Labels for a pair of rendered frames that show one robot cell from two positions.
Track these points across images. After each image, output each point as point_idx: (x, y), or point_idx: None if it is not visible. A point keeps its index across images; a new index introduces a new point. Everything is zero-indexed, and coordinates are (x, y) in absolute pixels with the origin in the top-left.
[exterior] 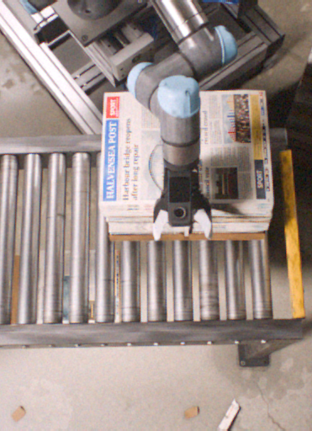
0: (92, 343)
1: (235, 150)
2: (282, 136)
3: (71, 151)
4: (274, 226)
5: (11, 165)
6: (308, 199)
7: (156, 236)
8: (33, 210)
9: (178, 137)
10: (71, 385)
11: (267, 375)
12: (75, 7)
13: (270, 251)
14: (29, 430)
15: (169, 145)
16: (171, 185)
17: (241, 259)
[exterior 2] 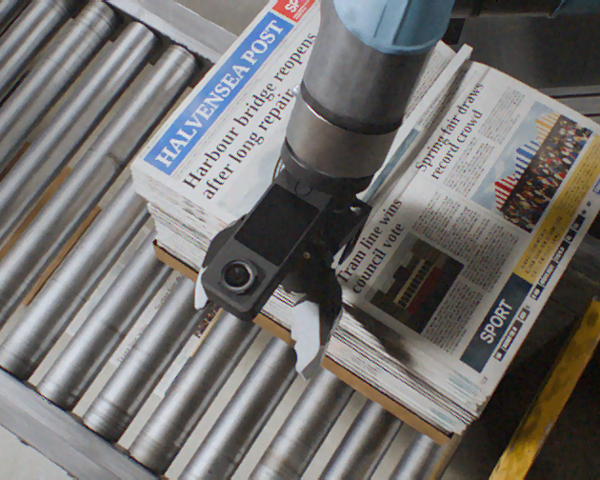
0: None
1: (487, 229)
2: None
3: (210, 59)
4: (519, 420)
5: (95, 22)
6: None
7: (197, 301)
8: (74, 119)
9: (333, 92)
10: (38, 452)
11: None
12: None
13: (486, 455)
14: None
15: (306, 101)
16: (267, 205)
17: (379, 455)
